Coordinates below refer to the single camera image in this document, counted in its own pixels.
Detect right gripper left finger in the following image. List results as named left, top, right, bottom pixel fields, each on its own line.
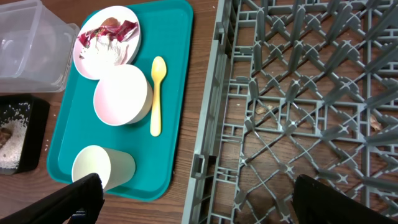
left=1, top=173, right=104, bottom=224

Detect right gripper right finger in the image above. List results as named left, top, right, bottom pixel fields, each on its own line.
left=292, top=174, right=397, bottom=224

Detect white cup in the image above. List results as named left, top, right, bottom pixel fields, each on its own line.
left=72, top=145, right=136, bottom=191

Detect white rice pile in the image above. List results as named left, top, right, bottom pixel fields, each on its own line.
left=1, top=102, right=30, bottom=169

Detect brown food scraps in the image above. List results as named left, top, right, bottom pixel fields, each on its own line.
left=0, top=128, right=12, bottom=147

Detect large white bowl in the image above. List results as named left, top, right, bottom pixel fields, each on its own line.
left=93, top=64, right=153, bottom=126

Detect large white plate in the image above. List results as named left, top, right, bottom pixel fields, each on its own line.
left=73, top=6, right=141, bottom=80

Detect white napkin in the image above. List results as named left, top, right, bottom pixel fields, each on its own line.
left=80, top=36, right=128, bottom=65

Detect red snack wrapper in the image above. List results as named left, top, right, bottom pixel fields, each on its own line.
left=78, top=21, right=139, bottom=48

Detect brown sausage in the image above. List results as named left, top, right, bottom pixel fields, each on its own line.
left=101, top=17, right=120, bottom=27

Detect grey dishwasher rack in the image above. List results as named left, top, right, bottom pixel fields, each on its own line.
left=182, top=0, right=397, bottom=223

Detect black plastic tray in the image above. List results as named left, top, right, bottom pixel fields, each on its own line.
left=1, top=94, right=50, bottom=175

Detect yellow plastic spoon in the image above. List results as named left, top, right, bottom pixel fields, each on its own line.
left=150, top=56, right=167, bottom=137

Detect clear plastic storage bin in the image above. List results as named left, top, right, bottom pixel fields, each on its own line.
left=1, top=0, right=80, bottom=93

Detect teal serving tray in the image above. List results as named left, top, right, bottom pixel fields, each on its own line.
left=47, top=1, right=193, bottom=201

